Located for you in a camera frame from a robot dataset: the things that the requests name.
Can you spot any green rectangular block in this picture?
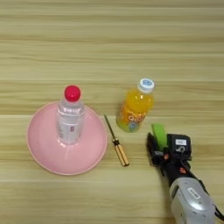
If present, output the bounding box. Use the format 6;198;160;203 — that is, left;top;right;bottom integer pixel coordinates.
150;123;169;151

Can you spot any orange juice bottle white cap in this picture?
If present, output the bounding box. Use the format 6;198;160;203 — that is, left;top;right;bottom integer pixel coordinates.
115;77;156;134

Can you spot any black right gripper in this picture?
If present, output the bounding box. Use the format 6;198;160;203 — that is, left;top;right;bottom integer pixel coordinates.
146;132;208;193

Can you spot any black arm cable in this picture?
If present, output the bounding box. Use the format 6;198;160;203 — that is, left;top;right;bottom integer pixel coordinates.
213;204;224;221

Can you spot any pink round plate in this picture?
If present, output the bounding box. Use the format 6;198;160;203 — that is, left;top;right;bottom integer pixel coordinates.
25;100;109;177

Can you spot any clear water bottle red cap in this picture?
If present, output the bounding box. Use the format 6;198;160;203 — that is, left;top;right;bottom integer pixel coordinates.
55;84;86;145

